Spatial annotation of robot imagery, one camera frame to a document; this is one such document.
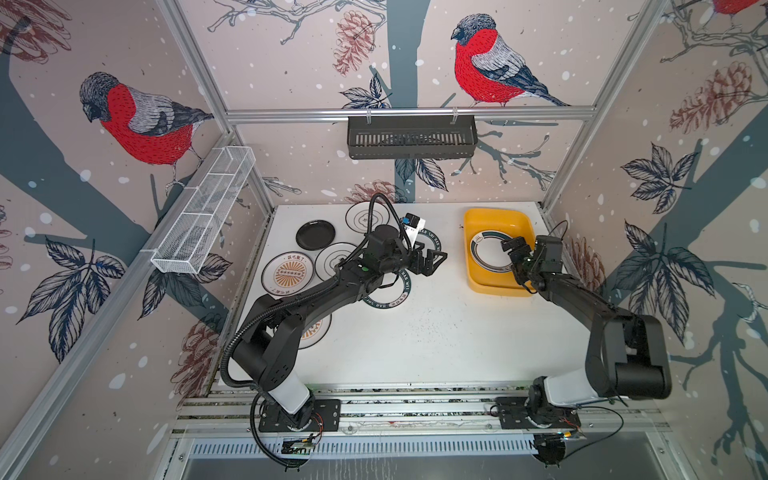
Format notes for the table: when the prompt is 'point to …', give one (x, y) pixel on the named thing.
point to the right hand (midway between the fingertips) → (505, 251)
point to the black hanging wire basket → (412, 137)
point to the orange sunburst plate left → (287, 273)
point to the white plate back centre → (357, 216)
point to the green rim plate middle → (392, 296)
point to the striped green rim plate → (487, 253)
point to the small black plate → (314, 235)
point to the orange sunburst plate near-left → (314, 332)
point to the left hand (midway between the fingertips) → (436, 251)
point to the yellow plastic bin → (512, 223)
